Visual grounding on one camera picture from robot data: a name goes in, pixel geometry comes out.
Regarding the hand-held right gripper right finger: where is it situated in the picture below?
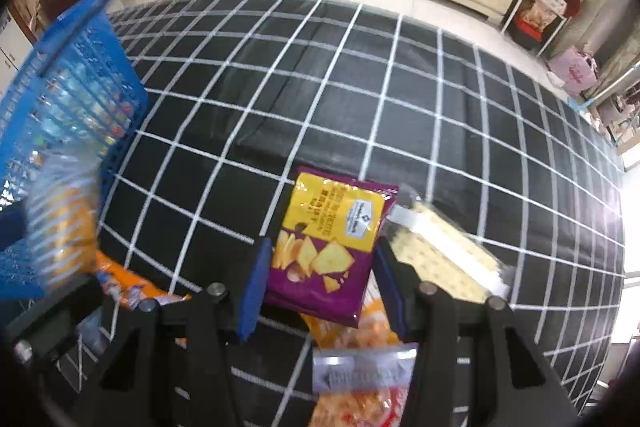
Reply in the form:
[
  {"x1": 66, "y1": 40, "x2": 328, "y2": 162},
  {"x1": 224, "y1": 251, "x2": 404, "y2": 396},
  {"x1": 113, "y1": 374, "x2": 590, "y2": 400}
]
[{"x1": 374, "y1": 237, "x2": 581, "y2": 427}]

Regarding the orange snack bar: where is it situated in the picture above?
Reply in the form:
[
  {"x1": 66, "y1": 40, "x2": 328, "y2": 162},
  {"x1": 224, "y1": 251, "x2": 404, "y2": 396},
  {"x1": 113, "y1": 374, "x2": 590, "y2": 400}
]
[{"x1": 95, "y1": 252, "x2": 193, "y2": 313}]

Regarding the silver-topped orange snack packet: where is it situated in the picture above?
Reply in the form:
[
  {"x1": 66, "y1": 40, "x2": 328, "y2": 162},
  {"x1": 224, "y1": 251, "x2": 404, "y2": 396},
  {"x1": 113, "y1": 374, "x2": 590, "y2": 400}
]
[{"x1": 307, "y1": 342, "x2": 421, "y2": 427}]

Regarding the pink shopping bag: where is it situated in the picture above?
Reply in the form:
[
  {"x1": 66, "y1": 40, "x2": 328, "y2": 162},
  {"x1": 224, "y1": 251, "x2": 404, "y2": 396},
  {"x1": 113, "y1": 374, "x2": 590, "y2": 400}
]
[{"x1": 547, "y1": 46, "x2": 598, "y2": 96}]

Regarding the purple yellow chip packet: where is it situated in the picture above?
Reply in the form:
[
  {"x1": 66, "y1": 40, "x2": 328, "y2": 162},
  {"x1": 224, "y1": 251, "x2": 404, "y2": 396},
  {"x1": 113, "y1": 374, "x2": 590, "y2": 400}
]
[{"x1": 262, "y1": 166, "x2": 400, "y2": 328}]

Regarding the white cracker packet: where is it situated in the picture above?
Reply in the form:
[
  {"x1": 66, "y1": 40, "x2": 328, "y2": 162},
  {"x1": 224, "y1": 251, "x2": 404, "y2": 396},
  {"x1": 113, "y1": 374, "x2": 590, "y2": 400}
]
[{"x1": 387, "y1": 199, "x2": 513, "y2": 305}]

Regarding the blue plastic basket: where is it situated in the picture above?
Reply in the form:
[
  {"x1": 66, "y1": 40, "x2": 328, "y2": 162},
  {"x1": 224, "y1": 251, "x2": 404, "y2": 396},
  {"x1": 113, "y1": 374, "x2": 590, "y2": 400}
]
[{"x1": 0, "y1": 0, "x2": 151, "y2": 303}]

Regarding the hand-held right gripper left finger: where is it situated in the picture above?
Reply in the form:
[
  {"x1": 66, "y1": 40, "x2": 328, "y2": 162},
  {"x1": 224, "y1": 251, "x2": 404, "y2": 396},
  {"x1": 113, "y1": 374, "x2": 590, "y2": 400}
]
[{"x1": 75, "y1": 237, "x2": 273, "y2": 427}]

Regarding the orange patterned snack packet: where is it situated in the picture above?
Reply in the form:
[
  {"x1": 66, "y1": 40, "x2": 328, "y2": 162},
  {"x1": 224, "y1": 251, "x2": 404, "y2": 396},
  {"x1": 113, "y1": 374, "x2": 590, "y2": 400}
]
[{"x1": 300, "y1": 297, "x2": 401, "y2": 349}]

